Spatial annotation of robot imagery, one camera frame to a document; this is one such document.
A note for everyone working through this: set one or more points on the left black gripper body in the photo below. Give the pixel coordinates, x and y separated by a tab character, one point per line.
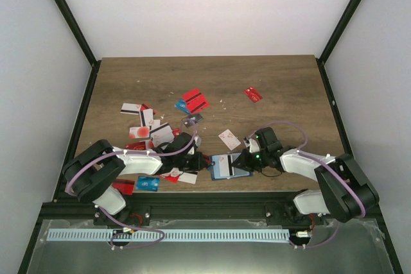
185	165

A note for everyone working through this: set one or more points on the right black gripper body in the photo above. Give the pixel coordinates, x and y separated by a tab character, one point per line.
257	162

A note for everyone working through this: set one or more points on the white blossom VIP card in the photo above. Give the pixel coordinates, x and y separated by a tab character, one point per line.
222	166

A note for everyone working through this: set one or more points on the blue leather card holder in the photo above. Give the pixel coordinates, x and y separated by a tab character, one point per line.
238	173

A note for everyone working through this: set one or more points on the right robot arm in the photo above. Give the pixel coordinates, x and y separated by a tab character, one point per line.
344	192

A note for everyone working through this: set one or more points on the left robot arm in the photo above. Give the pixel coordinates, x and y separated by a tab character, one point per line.
90	175

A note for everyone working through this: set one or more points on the white striped card bottom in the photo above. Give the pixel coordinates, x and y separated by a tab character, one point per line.
185	177

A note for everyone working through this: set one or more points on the white floral VIP card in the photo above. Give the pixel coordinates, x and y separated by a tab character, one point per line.
229	139

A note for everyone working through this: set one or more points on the black VIP card top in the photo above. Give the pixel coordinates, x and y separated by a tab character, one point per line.
194	118

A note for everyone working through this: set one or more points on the blue card bottom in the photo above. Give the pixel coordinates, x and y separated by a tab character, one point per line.
146	183

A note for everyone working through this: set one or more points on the blue card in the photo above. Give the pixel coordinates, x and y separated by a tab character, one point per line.
146	183
181	105

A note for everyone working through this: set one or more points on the red gold cards pile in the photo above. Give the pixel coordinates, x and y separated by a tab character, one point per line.
139	146

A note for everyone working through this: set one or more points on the blue card top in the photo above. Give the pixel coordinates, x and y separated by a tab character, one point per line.
181	105

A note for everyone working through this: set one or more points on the red card far right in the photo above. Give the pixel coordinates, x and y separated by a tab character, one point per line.
253	94

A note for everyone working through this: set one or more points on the white red-circle card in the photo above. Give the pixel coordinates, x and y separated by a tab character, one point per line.
140	132

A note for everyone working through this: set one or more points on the red striped card top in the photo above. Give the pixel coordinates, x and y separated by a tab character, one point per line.
195	101

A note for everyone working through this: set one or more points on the white striped card upright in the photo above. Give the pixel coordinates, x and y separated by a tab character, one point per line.
146	117

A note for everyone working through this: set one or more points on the red striped card bottom-left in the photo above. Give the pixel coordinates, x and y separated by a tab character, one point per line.
125	187

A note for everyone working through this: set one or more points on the white striped card top-left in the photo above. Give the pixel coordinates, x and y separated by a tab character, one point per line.
130	108

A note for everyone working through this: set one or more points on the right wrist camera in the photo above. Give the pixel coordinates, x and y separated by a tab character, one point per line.
252	145

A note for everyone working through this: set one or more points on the black aluminium frame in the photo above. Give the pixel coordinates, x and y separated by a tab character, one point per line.
201	205

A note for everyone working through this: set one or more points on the light blue slotted rail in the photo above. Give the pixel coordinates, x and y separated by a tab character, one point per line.
173	235

